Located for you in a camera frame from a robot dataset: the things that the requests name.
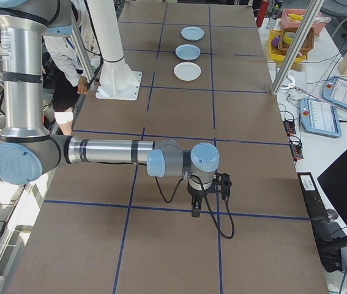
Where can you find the white plate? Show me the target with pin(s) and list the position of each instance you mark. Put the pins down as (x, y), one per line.
(188, 72)

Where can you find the light blue plate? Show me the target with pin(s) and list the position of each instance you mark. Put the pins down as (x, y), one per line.
(193, 33)
(188, 52)

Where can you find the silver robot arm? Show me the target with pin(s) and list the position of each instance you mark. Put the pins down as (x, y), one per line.
(23, 76)

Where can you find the black orange circuit board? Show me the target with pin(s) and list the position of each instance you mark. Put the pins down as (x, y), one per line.
(297, 151)
(290, 127)

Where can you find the black computer case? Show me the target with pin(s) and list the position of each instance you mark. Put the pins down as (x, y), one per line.
(314, 202)

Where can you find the grey computer mouse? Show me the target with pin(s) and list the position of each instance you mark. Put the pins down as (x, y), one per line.
(332, 215)

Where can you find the blue grey teach pendant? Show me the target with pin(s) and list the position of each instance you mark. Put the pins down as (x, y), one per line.
(343, 92)
(321, 116)

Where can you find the thin metal rod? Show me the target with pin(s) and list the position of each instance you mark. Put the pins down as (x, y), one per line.
(311, 93)

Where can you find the yellow plastic basket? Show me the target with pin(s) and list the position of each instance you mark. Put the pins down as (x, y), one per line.
(275, 55)

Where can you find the purple small box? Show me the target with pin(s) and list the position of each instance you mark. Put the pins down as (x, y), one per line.
(276, 41)

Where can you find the yellow tape roll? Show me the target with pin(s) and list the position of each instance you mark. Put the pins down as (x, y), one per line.
(286, 39)

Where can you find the brown wicker basket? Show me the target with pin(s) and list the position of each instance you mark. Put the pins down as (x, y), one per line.
(306, 43)

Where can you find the clear plastic bottle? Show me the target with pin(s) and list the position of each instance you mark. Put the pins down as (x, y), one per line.
(273, 18)

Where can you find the person in grey hoodie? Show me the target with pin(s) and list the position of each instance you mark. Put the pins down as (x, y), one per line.
(63, 58)

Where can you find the red cylinder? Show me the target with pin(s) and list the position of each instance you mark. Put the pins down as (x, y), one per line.
(262, 12)

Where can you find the pink plastic basket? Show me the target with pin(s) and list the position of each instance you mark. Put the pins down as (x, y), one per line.
(288, 23)

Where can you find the yellow toy fruit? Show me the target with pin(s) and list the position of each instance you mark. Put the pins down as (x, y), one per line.
(297, 16)

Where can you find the grey office chair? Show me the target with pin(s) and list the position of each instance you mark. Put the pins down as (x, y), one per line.
(338, 6)

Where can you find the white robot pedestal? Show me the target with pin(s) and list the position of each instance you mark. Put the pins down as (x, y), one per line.
(112, 36)

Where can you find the aluminium frame post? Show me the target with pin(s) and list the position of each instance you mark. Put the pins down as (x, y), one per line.
(295, 43)

